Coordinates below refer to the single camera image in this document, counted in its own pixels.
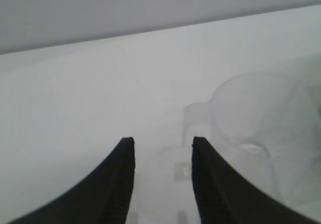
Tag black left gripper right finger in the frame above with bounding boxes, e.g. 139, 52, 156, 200
191, 136, 319, 224

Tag clear plastic measuring cup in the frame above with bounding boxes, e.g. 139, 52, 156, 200
181, 69, 321, 209

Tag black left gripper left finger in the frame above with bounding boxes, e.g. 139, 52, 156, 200
9, 136, 136, 224

